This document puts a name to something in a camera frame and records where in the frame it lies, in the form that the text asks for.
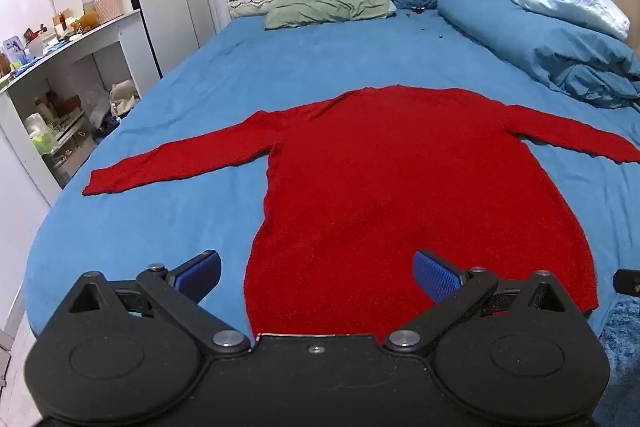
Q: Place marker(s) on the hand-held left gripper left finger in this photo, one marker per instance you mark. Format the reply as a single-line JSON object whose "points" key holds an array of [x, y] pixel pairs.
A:
{"points": [[200, 276]]}

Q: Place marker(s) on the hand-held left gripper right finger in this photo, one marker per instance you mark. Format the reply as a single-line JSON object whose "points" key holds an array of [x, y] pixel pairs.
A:
{"points": [[435, 281]]}

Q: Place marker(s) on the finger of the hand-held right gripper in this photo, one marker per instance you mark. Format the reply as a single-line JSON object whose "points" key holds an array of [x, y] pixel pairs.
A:
{"points": [[627, 283]]}

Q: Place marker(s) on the red sweater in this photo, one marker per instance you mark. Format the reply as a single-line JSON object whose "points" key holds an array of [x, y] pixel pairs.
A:
{"points": [[390, 187]]}

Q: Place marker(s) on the blue fluffy rug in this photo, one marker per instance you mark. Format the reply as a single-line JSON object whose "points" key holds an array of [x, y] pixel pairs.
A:
{"points": [[622, 347]]}

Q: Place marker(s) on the bed with blue sheet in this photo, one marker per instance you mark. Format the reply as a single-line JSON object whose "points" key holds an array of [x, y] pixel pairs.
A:
{"points": [[200, 107]]}

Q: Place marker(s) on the beige cloth bag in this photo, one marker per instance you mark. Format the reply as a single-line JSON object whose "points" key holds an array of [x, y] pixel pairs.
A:
{"points": [[122, 97]]}

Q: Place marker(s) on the green tissue packet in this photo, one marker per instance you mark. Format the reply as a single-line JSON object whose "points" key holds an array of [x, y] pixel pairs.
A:
{"points": [[40, 139]]}

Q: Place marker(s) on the blue duvet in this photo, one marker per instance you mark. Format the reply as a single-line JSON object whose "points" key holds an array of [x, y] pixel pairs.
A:
{"points": [[500, 27]]}

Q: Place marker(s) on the white shelf desk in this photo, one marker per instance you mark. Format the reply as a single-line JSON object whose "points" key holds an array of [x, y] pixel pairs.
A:
{"points": [[100, 32]]}

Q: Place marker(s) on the orange plush toy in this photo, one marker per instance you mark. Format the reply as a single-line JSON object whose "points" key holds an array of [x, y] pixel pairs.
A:
{"points": [[87, 21]]}

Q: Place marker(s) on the woven basket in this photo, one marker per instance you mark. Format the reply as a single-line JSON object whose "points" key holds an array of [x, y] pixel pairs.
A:
{"points": [[109, 7]]}

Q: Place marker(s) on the green pillow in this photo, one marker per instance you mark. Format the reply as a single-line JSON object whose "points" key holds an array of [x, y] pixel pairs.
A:
{"points": [[320, 9]]}

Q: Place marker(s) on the blue photo frame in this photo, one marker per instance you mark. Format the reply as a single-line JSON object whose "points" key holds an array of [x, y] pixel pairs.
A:
{"points": [[12, 49]]}

